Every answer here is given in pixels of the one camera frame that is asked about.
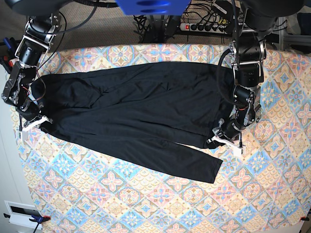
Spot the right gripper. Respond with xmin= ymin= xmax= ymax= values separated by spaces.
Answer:
xmin=17 ymin=104 xmax=53 ymax=141

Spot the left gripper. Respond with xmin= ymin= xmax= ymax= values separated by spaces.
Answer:
xmin=207 ymin=118 xmax=245 ymax=157

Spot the black t-shirt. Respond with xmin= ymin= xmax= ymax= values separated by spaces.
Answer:
xmin=31 ymin=62 xmax=233 ymax=183

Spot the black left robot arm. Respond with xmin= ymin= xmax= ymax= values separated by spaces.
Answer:
xmin=207 ymin=0 xmax=306 ymax=155

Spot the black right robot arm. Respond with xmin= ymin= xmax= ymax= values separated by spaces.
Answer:
xmin=1 ymin=0 xmax=70 ymax=138

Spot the red table clamp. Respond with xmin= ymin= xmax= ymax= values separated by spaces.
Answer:
xmin=0 ymin=55 xmax=15 ymax=74

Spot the white power strip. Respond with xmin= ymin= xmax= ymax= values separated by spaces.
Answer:
xmin=179 ymin=22 xmax=226 ymax=34

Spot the white wall outlet box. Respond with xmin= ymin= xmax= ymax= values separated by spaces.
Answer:
xmin=4 ymin=200 xmax=40 ymax=229

